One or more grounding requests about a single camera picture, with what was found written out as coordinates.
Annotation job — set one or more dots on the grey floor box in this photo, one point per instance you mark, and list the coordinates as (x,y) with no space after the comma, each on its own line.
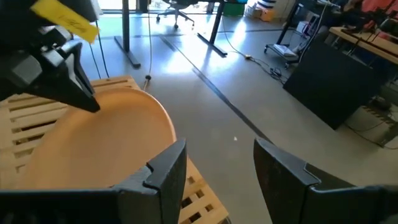
(376,124)

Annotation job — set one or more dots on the black partition panel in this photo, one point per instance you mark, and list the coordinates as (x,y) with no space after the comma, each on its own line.
(332,84)

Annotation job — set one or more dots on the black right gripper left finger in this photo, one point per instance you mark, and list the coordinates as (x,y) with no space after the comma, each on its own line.
(164,186)

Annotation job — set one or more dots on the black power adapters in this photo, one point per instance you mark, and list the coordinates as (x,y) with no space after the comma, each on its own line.
(276,72)

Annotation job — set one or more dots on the green bin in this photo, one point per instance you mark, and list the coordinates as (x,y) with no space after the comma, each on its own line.
(234,9)

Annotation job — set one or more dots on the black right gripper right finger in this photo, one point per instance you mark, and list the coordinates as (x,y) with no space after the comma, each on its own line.
(280,186)

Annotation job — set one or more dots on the black wheeled cart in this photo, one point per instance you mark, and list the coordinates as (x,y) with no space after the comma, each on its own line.
(287,23)

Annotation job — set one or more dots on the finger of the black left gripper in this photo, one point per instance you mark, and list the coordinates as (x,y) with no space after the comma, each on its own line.
(84,73)
(68,90)

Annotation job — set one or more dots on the white papers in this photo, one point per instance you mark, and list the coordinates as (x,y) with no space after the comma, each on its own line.
(284,49)

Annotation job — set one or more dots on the wooden slatted shelf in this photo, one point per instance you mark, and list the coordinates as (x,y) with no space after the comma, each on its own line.
(37,115)

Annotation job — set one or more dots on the cardboard box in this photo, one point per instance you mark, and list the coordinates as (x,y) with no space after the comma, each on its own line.
(252,12)

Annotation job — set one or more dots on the orange cloth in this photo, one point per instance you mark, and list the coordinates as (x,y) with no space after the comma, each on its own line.
(379,5)

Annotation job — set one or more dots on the black desk leg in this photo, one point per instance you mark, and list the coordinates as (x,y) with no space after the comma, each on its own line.
(126,31)
(214,31)

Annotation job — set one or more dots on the black office chair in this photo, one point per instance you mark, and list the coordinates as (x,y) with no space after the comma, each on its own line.
(176,12)

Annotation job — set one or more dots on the yellow paper tag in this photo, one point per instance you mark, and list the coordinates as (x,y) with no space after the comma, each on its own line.
(65,18)

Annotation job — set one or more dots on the orange box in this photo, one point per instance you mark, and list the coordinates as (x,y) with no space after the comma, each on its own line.
(267,15)

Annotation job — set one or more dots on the wooden background table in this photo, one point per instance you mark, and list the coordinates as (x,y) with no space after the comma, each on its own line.
(373,46)

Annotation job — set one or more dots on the peach plate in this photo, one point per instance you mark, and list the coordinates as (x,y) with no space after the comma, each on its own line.
(102,140)

